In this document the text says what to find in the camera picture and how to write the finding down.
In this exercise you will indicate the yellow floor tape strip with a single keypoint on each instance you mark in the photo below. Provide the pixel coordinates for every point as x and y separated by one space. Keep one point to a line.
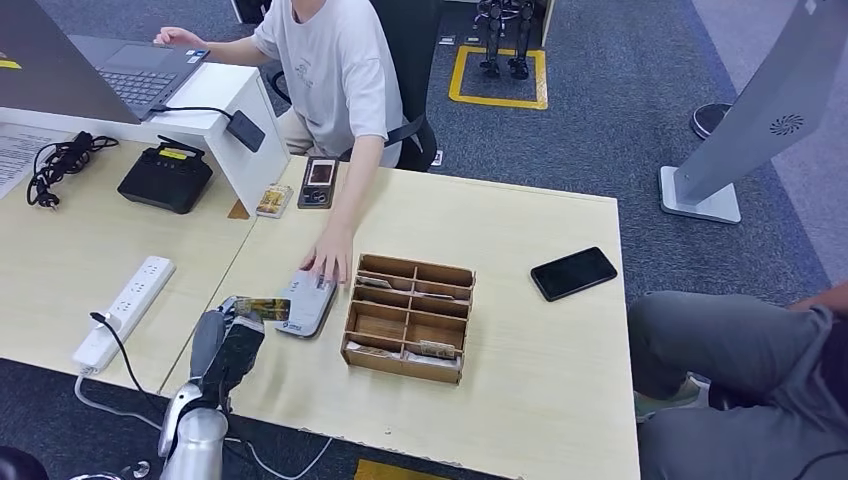
384 472

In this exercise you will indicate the person's left forearm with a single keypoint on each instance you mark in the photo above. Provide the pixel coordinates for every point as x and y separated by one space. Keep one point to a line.
358 192

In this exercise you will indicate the white power strip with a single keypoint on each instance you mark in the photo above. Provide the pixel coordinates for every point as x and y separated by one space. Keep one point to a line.
126 308

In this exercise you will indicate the person's right forearm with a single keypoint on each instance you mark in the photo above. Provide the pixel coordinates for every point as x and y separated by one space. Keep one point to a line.
232 52

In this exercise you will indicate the pale room key card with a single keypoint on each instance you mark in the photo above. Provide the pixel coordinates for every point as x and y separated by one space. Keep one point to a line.
434 296
371 351
374 283
430 362

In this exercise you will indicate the grey kiosk stand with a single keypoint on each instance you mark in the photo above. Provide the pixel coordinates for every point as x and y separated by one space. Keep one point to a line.
768 99

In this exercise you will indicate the patterned room key card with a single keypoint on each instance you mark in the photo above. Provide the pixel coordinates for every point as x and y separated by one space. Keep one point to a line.
437 349

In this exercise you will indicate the yellowish ID card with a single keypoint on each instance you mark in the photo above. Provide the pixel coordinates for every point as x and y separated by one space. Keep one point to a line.
268 309

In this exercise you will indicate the white desk shelf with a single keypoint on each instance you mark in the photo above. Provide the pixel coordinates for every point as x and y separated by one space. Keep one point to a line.
218 86

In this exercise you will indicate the wooden compartment box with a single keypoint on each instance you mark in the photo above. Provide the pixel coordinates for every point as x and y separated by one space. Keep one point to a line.
407 311

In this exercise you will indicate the grey laptop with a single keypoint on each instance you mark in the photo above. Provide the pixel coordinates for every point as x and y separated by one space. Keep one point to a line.
53 60

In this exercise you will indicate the grey card reader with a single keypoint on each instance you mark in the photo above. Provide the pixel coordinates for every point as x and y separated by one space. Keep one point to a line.
308 311

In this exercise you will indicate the person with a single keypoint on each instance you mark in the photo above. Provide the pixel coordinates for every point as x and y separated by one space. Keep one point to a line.
331 73
729 344

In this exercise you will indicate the black desktop device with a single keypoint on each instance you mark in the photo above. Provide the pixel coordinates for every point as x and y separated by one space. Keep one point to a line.
166 182

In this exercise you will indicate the white cabinet panel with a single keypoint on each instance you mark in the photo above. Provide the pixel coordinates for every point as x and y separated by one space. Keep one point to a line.
547 23

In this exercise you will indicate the black handheld screen device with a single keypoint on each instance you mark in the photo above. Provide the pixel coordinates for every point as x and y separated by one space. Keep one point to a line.
318 192

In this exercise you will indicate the black USB hub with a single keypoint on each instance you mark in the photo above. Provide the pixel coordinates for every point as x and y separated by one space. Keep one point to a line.
245 130

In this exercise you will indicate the stack of patterned cards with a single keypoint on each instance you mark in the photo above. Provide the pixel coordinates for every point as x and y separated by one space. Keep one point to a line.
274 201

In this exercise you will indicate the yellow floor tape square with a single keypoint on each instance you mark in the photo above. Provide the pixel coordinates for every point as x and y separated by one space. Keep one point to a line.
457 86

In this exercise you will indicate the black round floor base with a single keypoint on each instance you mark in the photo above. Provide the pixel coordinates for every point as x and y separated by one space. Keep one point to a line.
709 119

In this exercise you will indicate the printed paper sheet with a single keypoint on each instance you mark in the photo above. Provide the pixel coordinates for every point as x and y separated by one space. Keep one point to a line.
16 156

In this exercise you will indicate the black humanoid robot legs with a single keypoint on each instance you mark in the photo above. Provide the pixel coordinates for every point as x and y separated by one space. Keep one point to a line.
493 40

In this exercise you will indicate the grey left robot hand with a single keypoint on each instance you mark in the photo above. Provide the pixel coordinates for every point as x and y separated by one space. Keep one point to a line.
212 344

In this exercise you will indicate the black office chair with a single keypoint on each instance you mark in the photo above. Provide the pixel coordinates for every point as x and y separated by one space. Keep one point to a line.
411 53

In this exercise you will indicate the person's left hand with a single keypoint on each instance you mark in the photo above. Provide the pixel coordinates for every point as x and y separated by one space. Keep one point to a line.
334 252

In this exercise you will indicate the black box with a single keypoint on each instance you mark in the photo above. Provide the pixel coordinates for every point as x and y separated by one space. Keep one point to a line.
252 10

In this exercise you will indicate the person's right hand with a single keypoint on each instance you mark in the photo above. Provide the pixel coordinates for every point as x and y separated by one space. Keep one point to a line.
179 36

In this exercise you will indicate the black smartphone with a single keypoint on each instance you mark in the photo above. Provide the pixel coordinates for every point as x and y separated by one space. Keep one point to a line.
573 273

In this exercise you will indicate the black robot body shell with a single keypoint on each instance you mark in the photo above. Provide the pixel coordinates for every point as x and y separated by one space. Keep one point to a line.
20 467

